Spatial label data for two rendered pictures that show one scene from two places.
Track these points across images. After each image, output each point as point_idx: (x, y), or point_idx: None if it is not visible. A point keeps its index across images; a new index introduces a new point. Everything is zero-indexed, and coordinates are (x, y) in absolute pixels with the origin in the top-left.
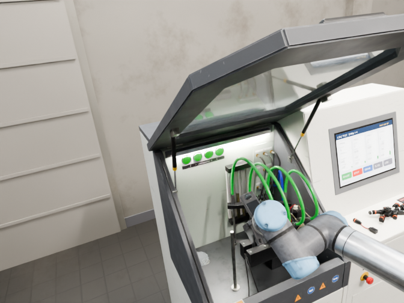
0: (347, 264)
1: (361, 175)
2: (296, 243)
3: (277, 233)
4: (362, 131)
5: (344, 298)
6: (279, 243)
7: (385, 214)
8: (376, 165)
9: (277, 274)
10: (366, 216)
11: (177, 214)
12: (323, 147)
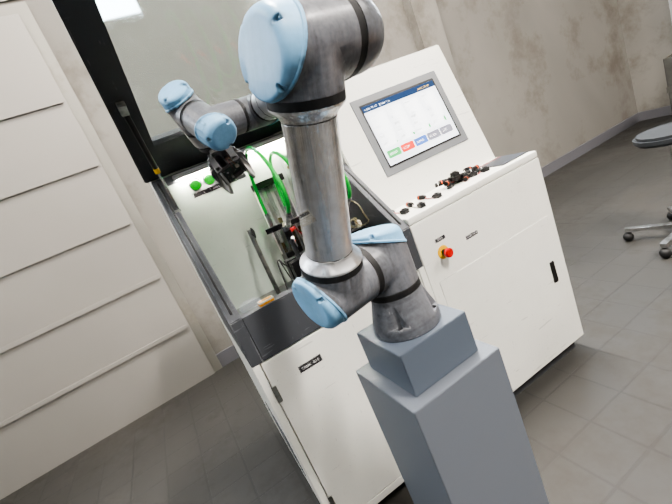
0: (406, 235)
1: (415, 149)
2: (201, 107)
3: (182, 107)
4: (396, 98)
5: (428, 286)
6: (185, 116)
7: (452, 180)
8: (431, 135)
9: None
10: (435, 191)
11: (180, 230)
12: (350, 124)
